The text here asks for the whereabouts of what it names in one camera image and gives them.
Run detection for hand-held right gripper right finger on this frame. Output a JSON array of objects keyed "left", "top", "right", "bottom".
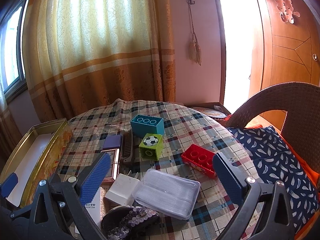
[{"left": 212, "top": 152, "right": 295, "bottom": 240}]

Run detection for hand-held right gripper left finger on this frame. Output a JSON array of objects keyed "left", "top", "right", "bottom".
[{"left": 27, "top": 152, "right": 112, "bottom": 240}]

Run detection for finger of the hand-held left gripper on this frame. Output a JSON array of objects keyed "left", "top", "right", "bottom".
[{"left": 0, "top": 173, "right": 32, "bottom": 233}]

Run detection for white charger plug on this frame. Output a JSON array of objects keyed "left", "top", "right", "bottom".
[{"left": 104, "top": 172, "right": 140, "bottom": 207}]

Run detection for white card box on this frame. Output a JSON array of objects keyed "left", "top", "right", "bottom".
[{"left": 75, "top": 187, "right": 107, "bottom": 234}]

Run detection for red toy block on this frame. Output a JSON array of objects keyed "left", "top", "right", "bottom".
[{"left": 181, "top": 144, "right": 217, "bottom": 179}]

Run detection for gold tin box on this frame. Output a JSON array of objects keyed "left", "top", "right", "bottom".
[{"left": 0, "top": 118, "right": 73, "bottom": 208}]

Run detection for dark wrapper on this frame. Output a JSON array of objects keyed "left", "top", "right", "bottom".
[{"left": 101, "top": 205, "right": 160, "bottom": 239}]

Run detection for clear plastic bag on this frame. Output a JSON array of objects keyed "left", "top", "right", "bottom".
[{"left": 132, "top": 168, "right": 201, "bottom": 220}]

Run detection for green soccer toy block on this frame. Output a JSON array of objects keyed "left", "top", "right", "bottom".
[{"left": 139, "top": 133, "right": 163, "bottom": 161}]

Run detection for teal toy block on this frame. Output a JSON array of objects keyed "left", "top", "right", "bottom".
[{"left": 130, "top": 114, "right": 165, "bottom": 138}]

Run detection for rose gold compact case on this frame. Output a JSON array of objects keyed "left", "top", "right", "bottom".
[{"left": 100, "top": 148, "right": 121, "bottom": 182}]

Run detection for purple small box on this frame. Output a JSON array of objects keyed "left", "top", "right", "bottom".
[{"left": 102, "top": 134, "right": 123, "bottom": 149}]

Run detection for brown comb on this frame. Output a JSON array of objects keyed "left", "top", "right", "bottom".
[{"left": 119, "top": 130, "right": 135, "bottom": 166}]

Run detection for blue feather print cushion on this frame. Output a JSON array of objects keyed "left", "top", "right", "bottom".
[{"left": 227, "top": 126, "right": 313, "bottom": 234}]

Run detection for plaid tablecloth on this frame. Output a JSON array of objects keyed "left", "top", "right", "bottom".
[{"left": 54, "top": 99, "right": 265, "bottom": 240}]

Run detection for round printed tin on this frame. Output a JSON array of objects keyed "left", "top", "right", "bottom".
[{"left": 191, "top": 107, "right": 228, "bottom": 120}]

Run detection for cardboard box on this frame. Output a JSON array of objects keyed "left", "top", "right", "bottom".
[{"left": 186, "top": 102, "right": 232, "bottom": 121}]

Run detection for brown wicker chair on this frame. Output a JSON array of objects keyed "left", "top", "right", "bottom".
[{"left": 222, "top": 81, "right": 320, "bottom": 143}]

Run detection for tasselled curtain tieback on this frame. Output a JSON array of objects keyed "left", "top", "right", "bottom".
[{"left": 187, "top": 3, "right": 202, "bottom": 66}]

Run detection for yellow patterned curtain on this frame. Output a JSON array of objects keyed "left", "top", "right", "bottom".
[{"left": 22, "top": 0, "right": 177, "bottom": 122}]

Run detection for wooden door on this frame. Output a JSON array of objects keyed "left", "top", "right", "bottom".
[{"left": 251, "top": 0, "right": 320, "bottom": 99}]

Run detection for window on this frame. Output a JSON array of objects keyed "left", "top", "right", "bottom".
[{"left": 0, "top": 0, "right": 28, "bottom": 103}]

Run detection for pink paper door decoration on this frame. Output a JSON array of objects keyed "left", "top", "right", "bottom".
[{"left": 275, "top": 0, "right": 300, "bottom": 25}]

